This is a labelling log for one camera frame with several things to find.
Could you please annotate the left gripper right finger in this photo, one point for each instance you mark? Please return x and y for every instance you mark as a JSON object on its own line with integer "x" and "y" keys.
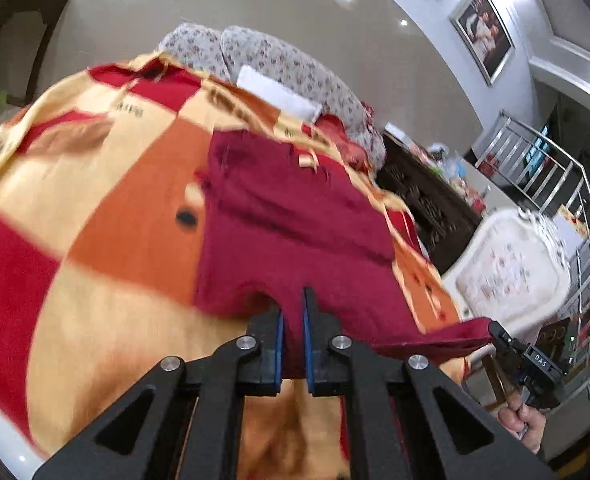
{"x": 406, "y": 419}

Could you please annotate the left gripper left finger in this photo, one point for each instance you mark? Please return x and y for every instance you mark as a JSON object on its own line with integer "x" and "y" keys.
{"x": 181, "y": 420}

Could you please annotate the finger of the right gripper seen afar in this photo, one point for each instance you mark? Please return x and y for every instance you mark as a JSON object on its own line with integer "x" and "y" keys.
{"x": 501, "y": 339}

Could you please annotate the dark red sweater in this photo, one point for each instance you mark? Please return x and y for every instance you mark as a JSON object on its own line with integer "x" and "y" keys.
{"x": 274, "y": 228}

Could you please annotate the person's right hand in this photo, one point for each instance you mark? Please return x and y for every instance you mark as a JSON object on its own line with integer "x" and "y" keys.
{"x": 523, "y": 422}

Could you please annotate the white ornate chair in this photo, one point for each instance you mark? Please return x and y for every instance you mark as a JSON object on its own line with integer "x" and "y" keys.
{"x": 514, "y": 271}

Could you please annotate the dark carved wooden nightstand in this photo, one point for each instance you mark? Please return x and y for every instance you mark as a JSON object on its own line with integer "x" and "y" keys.
{"x": 445, "y": 222}

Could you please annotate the metal stair railing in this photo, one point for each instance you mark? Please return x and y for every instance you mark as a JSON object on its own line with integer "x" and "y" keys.
{"x": 546, "y": 178}

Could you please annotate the red orange patterned blanket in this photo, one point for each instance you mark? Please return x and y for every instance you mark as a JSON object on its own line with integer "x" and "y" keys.
{"x": 102, "y": 220}

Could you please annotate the clutter on nightstand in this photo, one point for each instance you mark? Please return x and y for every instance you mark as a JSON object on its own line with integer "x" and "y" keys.
{"x": 449, "y": 167}

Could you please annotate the red satin pillow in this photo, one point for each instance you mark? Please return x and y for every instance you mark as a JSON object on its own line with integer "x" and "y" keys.
{"x": 351, "y": 152}

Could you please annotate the framed wedding photo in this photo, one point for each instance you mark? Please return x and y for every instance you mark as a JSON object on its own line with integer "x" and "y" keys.
{"x": 482, "y": 30}

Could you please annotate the white pillow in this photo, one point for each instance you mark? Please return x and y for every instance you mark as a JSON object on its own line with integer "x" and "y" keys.
{"x": 278, "y": 95}

